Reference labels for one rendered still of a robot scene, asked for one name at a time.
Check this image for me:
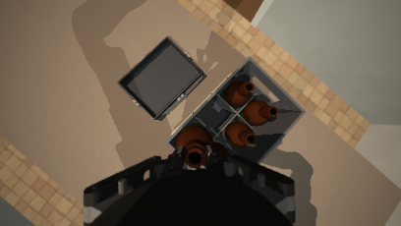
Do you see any black rectangular tray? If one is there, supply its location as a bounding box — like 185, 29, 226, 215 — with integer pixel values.
117, 36, 203, 120

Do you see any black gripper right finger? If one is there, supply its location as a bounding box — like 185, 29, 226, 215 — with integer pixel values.
205, 145, 296, 223

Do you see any brown glass bottle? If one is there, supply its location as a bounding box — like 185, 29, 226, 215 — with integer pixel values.
220, 81, 255, 107
176, 123, 214, 168
221, 121, 256, 147
213, 139, 229, 157
239, 100, 278, 125

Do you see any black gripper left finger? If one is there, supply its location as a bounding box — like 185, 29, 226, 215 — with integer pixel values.
84, 145, 185, 226

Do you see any dark grey crate with dividers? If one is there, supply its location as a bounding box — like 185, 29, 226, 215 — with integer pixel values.
165, 56, 306, 164

